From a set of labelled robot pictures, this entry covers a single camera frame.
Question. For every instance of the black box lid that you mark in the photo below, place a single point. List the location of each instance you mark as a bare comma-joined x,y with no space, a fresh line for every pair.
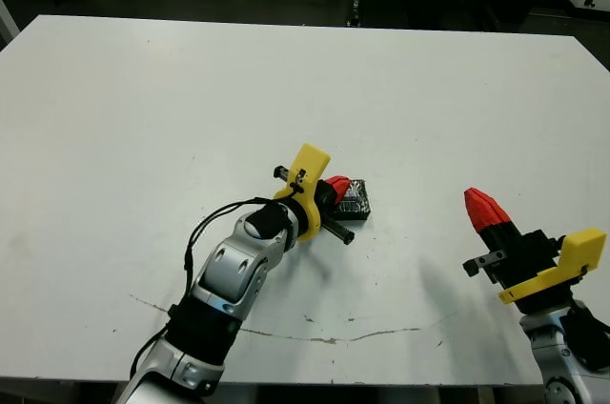
357,211

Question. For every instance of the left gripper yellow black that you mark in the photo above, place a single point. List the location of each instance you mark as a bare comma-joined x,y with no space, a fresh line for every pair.
307,161

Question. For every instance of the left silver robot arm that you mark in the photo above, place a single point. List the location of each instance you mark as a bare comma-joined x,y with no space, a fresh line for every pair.
229,266

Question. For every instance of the shiny metal stand post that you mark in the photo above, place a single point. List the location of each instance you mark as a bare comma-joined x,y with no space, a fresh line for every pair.
355,4

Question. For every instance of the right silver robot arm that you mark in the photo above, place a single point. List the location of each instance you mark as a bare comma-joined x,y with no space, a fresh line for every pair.
553,356

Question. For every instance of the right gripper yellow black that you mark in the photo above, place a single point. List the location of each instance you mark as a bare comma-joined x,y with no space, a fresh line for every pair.
579,251

